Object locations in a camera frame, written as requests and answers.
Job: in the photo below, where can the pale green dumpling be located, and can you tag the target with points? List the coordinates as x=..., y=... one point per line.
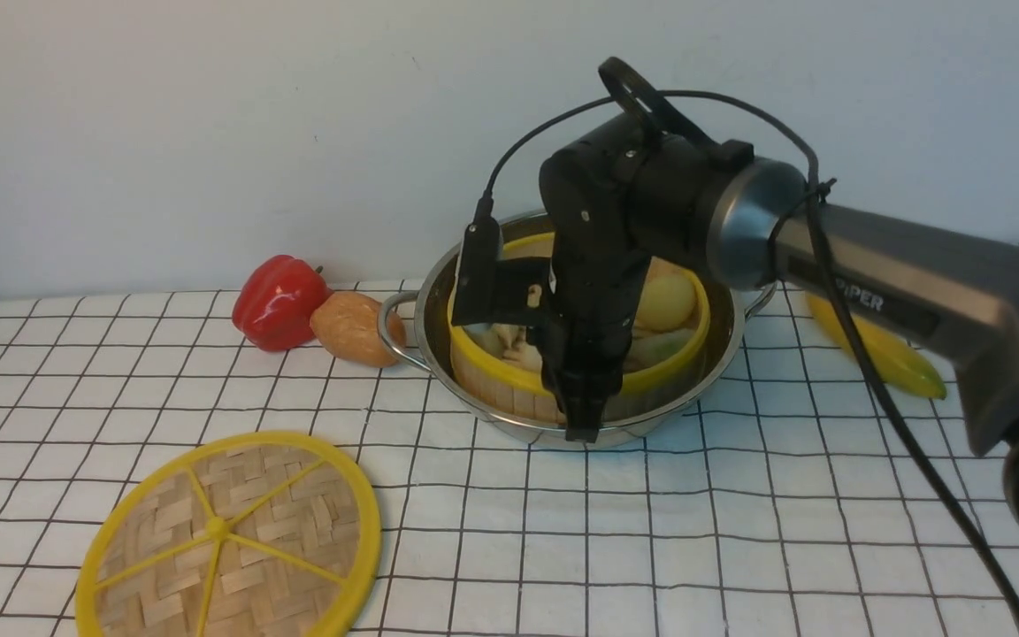
x=650, y=349

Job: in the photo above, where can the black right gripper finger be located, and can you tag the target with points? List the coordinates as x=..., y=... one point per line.
x=582, y=429

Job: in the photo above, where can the red bell pepper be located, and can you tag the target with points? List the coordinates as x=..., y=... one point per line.
x=275, y=304

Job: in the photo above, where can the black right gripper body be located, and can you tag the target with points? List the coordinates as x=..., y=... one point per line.
x=587, y=331

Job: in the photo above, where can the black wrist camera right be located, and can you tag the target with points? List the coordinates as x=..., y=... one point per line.
x=491, y=289

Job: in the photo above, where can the yellowish round bun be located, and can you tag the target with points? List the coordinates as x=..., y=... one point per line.
x=666, y=303

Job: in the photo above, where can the brown potato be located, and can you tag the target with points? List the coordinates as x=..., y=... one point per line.
x=346, y=325

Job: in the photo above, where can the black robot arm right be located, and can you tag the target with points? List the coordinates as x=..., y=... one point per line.
x=616, y=199

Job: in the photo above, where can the yellow rimmed bamboo steamer basket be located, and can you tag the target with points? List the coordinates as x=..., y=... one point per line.
x=496, y=365

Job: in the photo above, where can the yellow rimmed woven steamer lid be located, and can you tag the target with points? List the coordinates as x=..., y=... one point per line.
x=261, y=534

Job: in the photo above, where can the yellow banana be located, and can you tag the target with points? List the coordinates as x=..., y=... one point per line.
x=895, y=360

